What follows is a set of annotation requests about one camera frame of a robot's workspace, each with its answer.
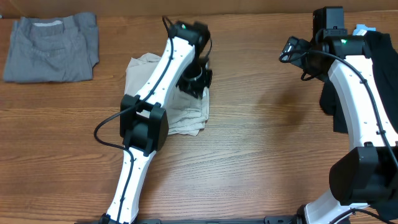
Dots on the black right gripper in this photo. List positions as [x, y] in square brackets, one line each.
[292, 45]

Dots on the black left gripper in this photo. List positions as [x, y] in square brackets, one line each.
[199, 88]

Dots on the beige shorts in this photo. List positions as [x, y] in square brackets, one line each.
[186, 114]

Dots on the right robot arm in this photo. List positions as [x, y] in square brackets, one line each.
[367, 176]

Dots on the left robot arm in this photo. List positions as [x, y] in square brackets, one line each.
[143, 117]

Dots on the light blue tag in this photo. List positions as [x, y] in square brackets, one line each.
[362, 29]

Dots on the black garment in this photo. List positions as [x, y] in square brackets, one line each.
[384, 59]

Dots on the folded grey shorts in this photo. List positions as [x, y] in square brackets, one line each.
[61, 49]

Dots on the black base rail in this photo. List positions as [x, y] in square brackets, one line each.
[265, 220]

